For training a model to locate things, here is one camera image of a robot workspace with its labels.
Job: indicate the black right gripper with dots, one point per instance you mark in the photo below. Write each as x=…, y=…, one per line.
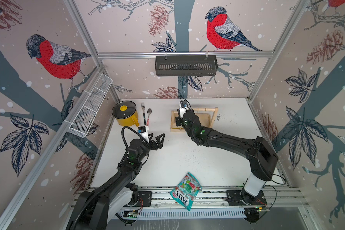
x=178, y=120

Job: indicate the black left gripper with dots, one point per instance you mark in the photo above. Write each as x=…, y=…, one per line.
x=154, y=147

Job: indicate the wooden jewelry display stand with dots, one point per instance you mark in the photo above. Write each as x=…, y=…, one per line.
x=206, y=116

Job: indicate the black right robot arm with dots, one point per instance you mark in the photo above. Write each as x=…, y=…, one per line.
x=262, y=158

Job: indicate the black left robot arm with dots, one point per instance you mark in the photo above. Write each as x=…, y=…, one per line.
x=92, y=209

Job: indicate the yellow pot with glass lid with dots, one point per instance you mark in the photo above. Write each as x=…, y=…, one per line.
x=125, y=112

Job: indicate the green Foxs candy bag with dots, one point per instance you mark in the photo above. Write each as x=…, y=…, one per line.
x=186, y=191

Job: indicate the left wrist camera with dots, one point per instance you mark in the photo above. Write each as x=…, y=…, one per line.
x=143, y=130

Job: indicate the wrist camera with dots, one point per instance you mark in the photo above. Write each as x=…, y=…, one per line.
x=143, y=130
x=183, y=108

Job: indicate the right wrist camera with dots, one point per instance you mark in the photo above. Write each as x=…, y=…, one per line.
x=183, y=108

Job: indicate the spoon with pink handle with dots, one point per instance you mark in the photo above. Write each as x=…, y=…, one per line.
x=149, y=111

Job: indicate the fork with green handle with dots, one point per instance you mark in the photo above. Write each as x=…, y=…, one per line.
x=143, y=112

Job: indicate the black hanging wire basket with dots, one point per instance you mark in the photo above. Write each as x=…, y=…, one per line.
x=198, y=65

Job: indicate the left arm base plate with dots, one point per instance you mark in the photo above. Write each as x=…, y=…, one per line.
x=144, y=200

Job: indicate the white wire mesh shelf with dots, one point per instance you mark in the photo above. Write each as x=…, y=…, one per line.
x=81, y=125

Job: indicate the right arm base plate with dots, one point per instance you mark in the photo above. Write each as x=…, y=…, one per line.
x=242, y=198

